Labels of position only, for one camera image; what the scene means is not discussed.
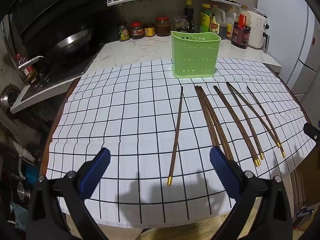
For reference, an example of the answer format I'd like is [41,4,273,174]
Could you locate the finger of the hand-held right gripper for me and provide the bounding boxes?
[303,123,320,141]

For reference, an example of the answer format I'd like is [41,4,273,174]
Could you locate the yellow-label sauce jar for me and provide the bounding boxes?
[144,23,155,38]

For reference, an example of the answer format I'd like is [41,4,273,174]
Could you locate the green bottle yellow cap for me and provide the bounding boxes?
[199,4,213,34]

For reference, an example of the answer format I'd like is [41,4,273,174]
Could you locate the white refrigerator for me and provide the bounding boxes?
[257,0,320,96]

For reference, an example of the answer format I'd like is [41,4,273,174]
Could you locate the black glass stove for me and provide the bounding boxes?
[10,42,106,113]

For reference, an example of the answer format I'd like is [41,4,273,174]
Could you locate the glass measuring cup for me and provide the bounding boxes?
[174,16,188,32]

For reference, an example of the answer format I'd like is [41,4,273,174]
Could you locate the dark jar red handle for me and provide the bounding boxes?
[231,14,251,49]

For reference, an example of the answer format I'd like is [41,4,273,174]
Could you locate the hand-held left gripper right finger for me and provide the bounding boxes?
[209,146,293,240]

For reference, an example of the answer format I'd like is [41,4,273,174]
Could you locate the metal pan handle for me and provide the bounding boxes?
[18,56,45,70]

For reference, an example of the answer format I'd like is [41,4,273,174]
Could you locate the brown gold-tipped wooden chopstick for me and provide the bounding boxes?
[213,85,260,167]
[197,85,232,161]
[246,86,286,158]
[195,86,221,148]
[167,86,184,186]
[199,86,235,161]
[227,83,281,148]
[226,82,265,160]

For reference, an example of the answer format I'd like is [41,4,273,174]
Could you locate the white air fryer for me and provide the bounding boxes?
[247,7,271,53]

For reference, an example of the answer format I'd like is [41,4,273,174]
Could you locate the green-lid sauce jar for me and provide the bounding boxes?
[118,24,130,42]

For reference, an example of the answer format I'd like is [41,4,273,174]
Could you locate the large red-lid brown jar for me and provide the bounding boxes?
[155,17,171,37]

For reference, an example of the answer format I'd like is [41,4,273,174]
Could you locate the white drain pipe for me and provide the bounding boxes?
[12,140,38,163]

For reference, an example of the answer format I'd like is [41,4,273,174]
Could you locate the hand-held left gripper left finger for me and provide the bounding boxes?
[27,147,111,240]

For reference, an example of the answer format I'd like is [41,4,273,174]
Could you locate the steel wok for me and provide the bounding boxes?
[50,28,96,53]

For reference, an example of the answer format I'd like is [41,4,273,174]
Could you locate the black range hood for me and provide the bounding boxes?
[0,0,113,45]

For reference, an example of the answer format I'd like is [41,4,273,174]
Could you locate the dark liquid plastic jug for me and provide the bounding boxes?
[211,5,227,40]

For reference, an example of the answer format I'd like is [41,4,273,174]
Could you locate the dark soy sauce bottle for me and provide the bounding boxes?
[184,0,195,33]

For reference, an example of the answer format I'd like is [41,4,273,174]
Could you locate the white black-grid mat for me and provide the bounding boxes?
[46,58,317,224]

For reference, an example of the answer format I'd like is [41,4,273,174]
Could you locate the red-lid dark sauce jar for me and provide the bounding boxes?
[130,22,145,40]

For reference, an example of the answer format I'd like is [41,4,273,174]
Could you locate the clear cooking oil bottle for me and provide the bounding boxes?
[237,4,251,28]

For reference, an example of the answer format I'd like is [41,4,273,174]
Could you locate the pale plastic jug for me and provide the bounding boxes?
[226,7,238,41]

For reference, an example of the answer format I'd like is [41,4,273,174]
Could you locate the green plastic utensil holder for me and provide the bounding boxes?
[171,31,221,78]

